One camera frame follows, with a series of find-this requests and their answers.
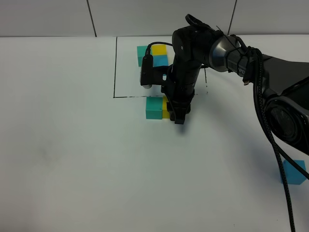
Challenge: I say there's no blue template block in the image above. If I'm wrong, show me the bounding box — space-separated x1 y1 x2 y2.
153 55 169 67

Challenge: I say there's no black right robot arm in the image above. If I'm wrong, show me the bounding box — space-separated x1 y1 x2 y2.
166 14 309 154

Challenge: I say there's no black braided cable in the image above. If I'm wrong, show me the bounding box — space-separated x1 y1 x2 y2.
248 48 309 232

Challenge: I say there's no green template block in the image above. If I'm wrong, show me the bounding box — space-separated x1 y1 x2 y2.
137 45 147 67

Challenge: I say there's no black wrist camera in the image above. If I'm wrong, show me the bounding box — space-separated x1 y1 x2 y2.
140 46 168 89

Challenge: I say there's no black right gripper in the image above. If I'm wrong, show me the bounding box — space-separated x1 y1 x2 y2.
161 62 202 124

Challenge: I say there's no yellow template block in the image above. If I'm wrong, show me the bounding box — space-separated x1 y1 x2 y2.
151 44 167 56

